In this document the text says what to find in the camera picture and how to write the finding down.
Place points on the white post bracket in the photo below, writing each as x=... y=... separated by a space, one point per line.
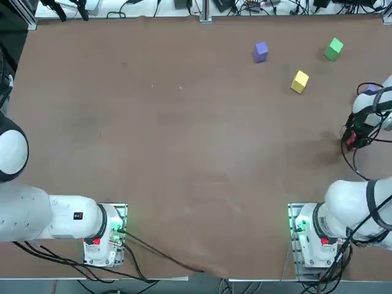
x=205 y=19

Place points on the aluminium corner profile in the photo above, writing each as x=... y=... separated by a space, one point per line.
x=30 y=18
x=387 y=15

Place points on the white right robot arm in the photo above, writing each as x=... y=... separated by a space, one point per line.
x=346 y=211

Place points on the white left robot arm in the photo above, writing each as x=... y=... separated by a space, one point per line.
x=46 y=214

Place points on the yellow foam cube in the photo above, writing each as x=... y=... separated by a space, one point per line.
x=299 y=81

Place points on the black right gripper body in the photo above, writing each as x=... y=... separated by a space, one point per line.
x=361 y=137

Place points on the violet blue foam cube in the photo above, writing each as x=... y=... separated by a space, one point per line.
x=372 y=88
x=261 y=52

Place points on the green foam cube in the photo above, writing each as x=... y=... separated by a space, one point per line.
x=333 y=49

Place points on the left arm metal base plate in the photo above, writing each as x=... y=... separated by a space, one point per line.
x=122 y=211

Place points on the camera mount post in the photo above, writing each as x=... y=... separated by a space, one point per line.
x=205 y=7

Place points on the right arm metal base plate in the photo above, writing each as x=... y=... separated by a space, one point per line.
x=292 y=214

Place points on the red foam cube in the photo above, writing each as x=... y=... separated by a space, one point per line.
x=350 y=140

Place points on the black power adapter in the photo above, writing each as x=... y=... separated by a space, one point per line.
x=352 y=2

